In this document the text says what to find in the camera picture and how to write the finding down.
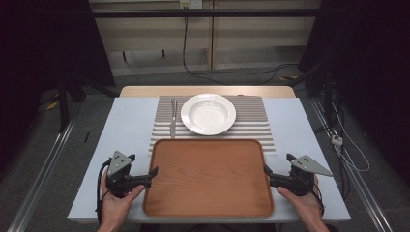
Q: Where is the black curtain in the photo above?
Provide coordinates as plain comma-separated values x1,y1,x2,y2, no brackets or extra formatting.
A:
298,0,410,187
0,0,116,175

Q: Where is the long black floor cable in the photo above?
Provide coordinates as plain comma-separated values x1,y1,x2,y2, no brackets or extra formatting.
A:
182,15,299,87

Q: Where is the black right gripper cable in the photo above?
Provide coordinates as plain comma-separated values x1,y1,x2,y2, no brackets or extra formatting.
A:
304,180,326,218

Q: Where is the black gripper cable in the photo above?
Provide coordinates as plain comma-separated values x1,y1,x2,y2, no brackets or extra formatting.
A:
304,180,326,218
95,159,112,224

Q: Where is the brown wooden tray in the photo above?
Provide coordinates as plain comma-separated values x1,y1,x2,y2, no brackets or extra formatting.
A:
142,138,276,218

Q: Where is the white wall socket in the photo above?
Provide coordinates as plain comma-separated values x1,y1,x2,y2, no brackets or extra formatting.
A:
179,0,204,10

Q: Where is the person's right hand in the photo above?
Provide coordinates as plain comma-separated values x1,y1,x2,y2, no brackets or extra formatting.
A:
277,176,324,223

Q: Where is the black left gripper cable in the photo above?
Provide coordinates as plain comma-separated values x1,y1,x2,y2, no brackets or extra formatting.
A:
95,159,112,224

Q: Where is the aluminium floor rail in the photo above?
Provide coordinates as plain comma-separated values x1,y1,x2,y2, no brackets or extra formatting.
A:
309,98,395,232
7,117,76,232

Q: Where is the black horizontal bar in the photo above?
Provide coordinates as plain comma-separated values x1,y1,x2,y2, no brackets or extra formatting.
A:
90,8,327,19

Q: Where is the white cable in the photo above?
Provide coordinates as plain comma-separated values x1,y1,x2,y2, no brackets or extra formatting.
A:
331,101,371,173

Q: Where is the beige wooden table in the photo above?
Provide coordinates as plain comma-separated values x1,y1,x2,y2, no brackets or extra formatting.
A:
119,84,297,99

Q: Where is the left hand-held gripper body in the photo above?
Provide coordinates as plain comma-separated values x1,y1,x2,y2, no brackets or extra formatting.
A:
105,149,145,199

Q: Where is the person's left hand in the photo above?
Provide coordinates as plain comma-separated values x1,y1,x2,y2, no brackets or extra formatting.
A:
100,170,146,225

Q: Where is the white plate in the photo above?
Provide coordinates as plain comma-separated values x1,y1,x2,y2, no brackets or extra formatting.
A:
180,93,237,136

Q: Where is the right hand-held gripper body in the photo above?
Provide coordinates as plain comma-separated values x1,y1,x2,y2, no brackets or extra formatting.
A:
279,155,335,197

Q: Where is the striped placemat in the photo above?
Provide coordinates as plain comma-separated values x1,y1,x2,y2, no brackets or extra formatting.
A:
148,95,278,157

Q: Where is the silver fork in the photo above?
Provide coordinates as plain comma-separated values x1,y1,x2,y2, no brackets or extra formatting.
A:
169,98,178,139

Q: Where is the black metal stand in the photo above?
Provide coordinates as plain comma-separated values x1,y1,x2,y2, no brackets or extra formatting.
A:
57,75,71,133

